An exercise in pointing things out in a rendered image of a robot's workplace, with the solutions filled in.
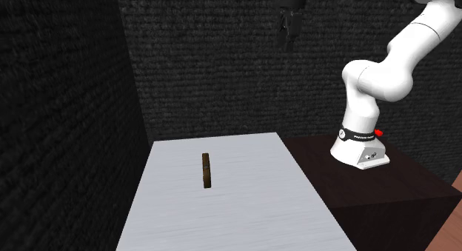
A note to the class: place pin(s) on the brown flat upright slab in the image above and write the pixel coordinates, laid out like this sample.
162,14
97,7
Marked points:
206,170

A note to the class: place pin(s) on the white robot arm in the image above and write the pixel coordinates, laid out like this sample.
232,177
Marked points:
364,109

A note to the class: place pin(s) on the dark robot stand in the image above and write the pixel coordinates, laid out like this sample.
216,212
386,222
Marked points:
364,192

